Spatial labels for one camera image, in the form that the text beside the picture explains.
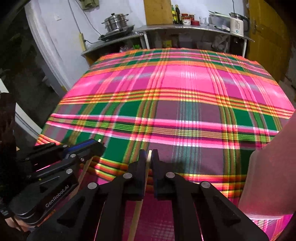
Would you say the tall metal counter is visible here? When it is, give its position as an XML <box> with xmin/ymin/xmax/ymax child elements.
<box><xmin>134</xmin><ymin>23</ymin><xmax>255</xmax><ymax>58</ymax></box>

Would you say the pink plastic utensil holder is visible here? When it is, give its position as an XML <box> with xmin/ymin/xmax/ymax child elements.
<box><xmin>238</xmin><ymin>119</ymin><xmax>296</xmax><ymax>218</ymax></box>

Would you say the yellow wooden door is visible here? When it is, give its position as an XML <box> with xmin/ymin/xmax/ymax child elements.
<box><xmin>245</xmin><ymin>0</ymin><xmax>292</xmax><ymax>81</ymax></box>

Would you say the pink plaid tablecloth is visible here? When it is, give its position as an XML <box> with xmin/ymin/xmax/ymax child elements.
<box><xmin>35</xmin><ymin>47</ymin><xmax>294</xmax><ymax>241</ymax></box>

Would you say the low metal counter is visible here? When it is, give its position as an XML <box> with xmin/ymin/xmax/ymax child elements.
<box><xmin>81</xmin><ymin>31</ymin><xmax>147</xmax><ymax>65</ymax></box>

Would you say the thin wall cable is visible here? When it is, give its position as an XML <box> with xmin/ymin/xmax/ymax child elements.
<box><xmin>68</xmin><ymin>0</ymin><xmax>101</xmax><ymax>36</ymax></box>

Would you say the wooden cutting board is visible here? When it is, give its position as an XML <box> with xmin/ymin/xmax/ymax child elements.
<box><xmin>143</xmin><ymin>0</ymin><xmax>174</xmax><ymax>25</ymax></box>

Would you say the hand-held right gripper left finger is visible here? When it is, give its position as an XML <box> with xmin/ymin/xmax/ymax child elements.
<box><xmin>26</xmin><ymin>149</ymin><xmax>147</xmax><ymax>241</ymax></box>

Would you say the stainless steel steamer pot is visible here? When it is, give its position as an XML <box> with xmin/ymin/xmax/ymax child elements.
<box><xmin>102</xmin><ymin>13</ymin><xmax>129</xmax><ymax>33</ymax></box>

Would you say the white electric kettle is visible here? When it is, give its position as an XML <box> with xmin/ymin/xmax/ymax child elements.
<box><xmin>229</xmin><ymin>12</ymin><xmax>250</xmax><ymax>36</ymax></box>

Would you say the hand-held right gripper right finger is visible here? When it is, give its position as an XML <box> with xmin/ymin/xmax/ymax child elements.
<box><xmin>151</xmin><ymin>149</ymin><xmax>270</xmax><ymax>241</ymax></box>

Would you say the white door frame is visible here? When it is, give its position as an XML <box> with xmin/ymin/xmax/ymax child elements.
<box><xmin>24</xmin><ymin>5</ymin><xmax>72</xmax><ymax>93</ymax></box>

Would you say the black induction cooker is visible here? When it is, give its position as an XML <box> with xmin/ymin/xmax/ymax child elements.
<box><xmin>98</xmin><ymin>24</ymin><xmax>135</xmax><ymax>42</ymax></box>

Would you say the green cloth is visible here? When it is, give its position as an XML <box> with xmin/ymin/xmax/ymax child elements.
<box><xmin>77</xmin><ymin>0</ymin><xmax>100</xmax><ymax>10</ymax></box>

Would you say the yellow power strip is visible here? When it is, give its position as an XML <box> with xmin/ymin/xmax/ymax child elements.
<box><xmin>79</xmin><ymin>33</ymin><xmax>87</xmax><ymax>51</ymax></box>

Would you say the wooden chopstick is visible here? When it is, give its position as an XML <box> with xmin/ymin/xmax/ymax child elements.
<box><xmin>127</xmin><ymin>150</ymin><xmax>153</xmax><ymax>241</ymax></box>
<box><xmin>69</xmin><ymin>138</ymin><xmax>102</xmax><ymax>201</ymax></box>

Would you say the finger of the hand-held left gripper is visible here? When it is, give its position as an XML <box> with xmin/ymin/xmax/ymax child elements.
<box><xmin>28</xmin><ymin>141</ymin><xmax>105</xmax><ymax>181</ymax></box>
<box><xmin>17</xmin><ymin>138</ymin><xmax>98</xmax><ymax>167</ymax></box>

